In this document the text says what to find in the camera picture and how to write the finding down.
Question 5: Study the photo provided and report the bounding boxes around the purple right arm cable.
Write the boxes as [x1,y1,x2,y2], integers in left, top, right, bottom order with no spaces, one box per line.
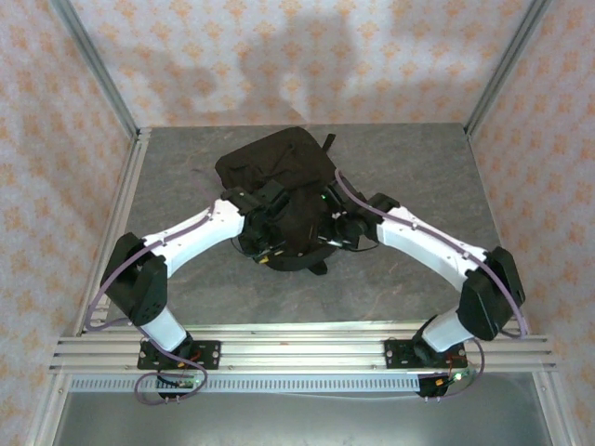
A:
[334,167,529,401]

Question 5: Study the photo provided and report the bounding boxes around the aluminium side rail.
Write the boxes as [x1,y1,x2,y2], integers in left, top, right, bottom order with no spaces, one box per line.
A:
[75,128,153,335]

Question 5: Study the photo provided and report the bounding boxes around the black fabric backpack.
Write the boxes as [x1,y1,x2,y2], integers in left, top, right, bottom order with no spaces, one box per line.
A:
[213,125,341,276]

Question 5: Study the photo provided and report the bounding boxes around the slotted grey cable tray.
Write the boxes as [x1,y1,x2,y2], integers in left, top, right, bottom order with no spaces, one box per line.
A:
[68,374,422,395]

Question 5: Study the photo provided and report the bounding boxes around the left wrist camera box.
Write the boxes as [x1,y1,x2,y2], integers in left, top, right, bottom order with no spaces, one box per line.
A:
[261,179,286,204]

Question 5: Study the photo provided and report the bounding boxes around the aluminium frame leg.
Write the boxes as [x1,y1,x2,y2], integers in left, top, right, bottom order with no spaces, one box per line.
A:
[534,371,575,446]
[25,374,71,446]

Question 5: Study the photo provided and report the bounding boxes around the aluminium frame post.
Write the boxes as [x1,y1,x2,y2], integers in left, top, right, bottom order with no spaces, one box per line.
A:
[464,0,554,138]
[49,0,141,138]

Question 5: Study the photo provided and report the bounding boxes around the small lit circuit board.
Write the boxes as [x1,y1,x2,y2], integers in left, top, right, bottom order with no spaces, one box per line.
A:
[157,374,205,389]
[436,369,476,387]

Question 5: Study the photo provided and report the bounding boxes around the grey metal lower panel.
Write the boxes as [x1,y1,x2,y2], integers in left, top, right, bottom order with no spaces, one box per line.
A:
[50,392,554,446]

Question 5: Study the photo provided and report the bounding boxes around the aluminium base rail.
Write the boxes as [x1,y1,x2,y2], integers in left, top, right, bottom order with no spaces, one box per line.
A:
[48,323,559,375]

